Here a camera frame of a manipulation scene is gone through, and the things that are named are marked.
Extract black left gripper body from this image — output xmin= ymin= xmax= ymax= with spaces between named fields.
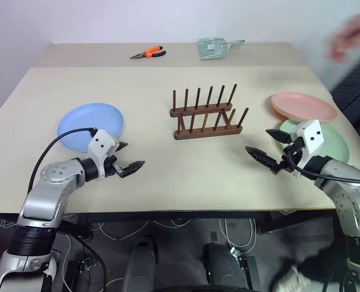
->
xmin=103 ymin=154 xmax=123 ymax=178

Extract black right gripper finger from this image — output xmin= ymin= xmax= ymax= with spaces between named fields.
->
xmin=265 ymin=128 xmax=291 ymax=144
xmin=244 ymin=146 xmax=280 ymax=176

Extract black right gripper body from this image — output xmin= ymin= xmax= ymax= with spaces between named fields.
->
xmin=276 ymin=137 xmax=305 ymax=173

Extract wooden dish rack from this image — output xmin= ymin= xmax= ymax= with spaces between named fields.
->
xmin=169 ymin=83 xmax=250 ymax=141

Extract person's bare hand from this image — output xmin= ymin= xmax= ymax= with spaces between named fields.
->
xmin=328 ymin=13 xmax=360 ymax=64

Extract pink-red plate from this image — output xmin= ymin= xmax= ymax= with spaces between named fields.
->
xmin=270 ymin=91 xmax=339 ymax=123

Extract pale green plate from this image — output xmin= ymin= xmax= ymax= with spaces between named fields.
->
xmin=278 ymin=118 xmax=350 ymax=164

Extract blue plate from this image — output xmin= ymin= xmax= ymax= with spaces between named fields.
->
xmin=56 ymin=102 xmax=127 ymax=154

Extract black ribbed panel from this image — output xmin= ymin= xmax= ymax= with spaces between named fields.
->
xmin=330 ymin=42 xmax=360 ymax=155

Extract dark rounded shape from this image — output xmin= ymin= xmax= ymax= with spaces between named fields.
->
xmin=203 ymin=242 xmax=255 ymax=292
xmin=121 ymin=237 xmax=160 ymax=292

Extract pale green packaged dustpan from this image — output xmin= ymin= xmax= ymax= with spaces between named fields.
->
xmin=196 ymin=36 xmax=246 ymax=62

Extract small black floor box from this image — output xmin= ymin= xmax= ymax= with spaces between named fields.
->
xmin=66 ymin=257 xmax=93 ymax=287

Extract white blurred shoe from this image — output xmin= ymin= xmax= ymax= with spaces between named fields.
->
xmin=270 ymin=263 xmax=309 ymax=292

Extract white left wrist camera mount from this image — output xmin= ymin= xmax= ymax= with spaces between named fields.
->
xmin=87 ymin=128 xmax=121 ymax=179

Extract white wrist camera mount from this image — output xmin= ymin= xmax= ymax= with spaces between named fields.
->
xmin=289 ymin=119 xmax=325 ymax=178
xmin=87 ymin=128 xmax=121 ymax=179

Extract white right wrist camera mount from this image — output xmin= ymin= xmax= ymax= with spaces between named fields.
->
xmin=289 ymin=119 xmax=325 ymax=178

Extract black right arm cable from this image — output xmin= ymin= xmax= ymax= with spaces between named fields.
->
xmin=286 ymin=149 xmax=360 ymax=186

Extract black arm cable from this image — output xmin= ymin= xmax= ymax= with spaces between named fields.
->
xmin=286 ymin=149 xmax=360 ymax=186
xmin=27 ymin=127 xmax=97 ymax=195

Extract black table frame beam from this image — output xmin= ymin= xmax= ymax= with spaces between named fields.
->
xmin=59 ymin=209 xmax=336 ymax=240

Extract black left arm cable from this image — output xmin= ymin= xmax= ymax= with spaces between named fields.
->
xmin=27 ymin=127 xmax=97 ymax=195

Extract white floor cable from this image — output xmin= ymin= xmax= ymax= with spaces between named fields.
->
xmin=217 ymin=217 xmax=257 ymax=249

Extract black floor cable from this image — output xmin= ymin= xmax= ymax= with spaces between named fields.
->
xmin=71 ymin=234 xmax=108 ymax=292

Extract orange-handled pliers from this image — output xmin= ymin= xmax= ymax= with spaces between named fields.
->
xmin=129 ymin=45 xmax=168 ymax=60

